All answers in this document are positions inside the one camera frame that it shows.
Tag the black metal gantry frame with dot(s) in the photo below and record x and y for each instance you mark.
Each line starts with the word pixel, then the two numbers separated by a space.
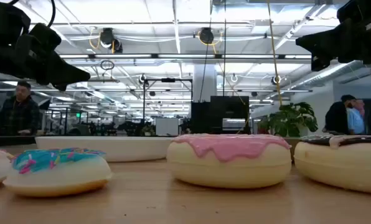
pixel 168 80

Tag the person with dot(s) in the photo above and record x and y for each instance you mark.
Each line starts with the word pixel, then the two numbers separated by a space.
pixel 336 119
pixel 17 115
pixel 356 121

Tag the silver air duct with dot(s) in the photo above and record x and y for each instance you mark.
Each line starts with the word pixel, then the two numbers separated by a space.
pixel 325 74

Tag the green potted plant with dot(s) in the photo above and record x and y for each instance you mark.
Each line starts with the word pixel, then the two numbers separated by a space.
pixel 285 121

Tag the small blue iced donut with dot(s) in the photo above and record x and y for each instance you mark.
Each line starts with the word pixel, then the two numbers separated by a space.
pixel 58 177

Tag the black computer case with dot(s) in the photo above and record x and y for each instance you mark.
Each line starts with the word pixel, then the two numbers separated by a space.
pixel 219 109

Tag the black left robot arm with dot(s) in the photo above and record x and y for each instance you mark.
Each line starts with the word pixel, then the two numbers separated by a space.
pixel 5 18

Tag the white round plate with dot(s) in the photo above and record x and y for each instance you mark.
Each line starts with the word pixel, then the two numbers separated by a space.
pixel 126 149

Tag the large pink iced donut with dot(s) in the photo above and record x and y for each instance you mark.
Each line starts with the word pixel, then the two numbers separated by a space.
pixel 229 168

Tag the large chocolate iced donut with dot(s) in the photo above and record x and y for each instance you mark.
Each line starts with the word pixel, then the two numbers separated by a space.
pixel 338 165

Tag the ceiling light strip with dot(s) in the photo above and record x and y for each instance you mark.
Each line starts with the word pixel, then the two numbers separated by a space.
pixel 185 56

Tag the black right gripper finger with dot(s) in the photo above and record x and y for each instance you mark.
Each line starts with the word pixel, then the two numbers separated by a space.
pixel 320 63
pixel 324 42

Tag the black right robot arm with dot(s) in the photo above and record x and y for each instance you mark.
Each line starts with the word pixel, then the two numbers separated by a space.
pixel 359 7

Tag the white panel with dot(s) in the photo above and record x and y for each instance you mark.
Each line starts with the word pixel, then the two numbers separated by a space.
pixel 167 127

